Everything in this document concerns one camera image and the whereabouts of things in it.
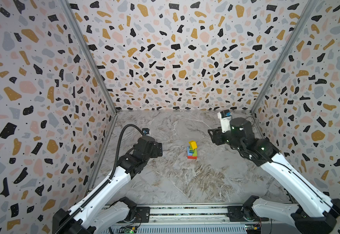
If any yellow wedge block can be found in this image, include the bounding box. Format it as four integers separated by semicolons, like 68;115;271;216
189;141;198;149

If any red block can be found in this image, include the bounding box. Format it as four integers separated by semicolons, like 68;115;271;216
187;156;198;160

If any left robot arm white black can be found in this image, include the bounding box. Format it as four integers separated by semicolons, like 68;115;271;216
52;135;163;234

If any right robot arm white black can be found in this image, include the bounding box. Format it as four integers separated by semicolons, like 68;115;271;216
208;111;340;234

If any left electronics board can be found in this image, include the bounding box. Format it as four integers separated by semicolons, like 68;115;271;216
117;226;138;234

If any electronics board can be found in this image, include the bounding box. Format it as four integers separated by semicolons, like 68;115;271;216
245;224;261;234
117;226;138;234

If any right electronics board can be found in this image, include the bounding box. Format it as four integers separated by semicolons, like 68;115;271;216
245;224;261;234

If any left corner aluminium profile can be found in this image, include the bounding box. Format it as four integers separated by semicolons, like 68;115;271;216
59;0;117;116

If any corner aluminium profile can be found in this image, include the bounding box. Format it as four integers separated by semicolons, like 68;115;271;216
250;0;317;115
59;0;117;116

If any right corner aluminium profile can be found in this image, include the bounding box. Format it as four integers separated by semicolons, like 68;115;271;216
250;0;317;115

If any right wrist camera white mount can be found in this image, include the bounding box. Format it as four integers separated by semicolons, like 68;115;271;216
217;110;232;133

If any aluminium mounting rail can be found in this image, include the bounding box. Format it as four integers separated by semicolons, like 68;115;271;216
63;203;312;234

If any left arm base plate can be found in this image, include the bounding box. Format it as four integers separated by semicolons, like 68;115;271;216
115;206;151;223

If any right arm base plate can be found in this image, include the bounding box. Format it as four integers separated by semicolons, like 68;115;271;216
227;205;269;222

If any black corrugated cable conduit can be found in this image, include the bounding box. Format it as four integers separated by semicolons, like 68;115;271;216
54;123;145;234

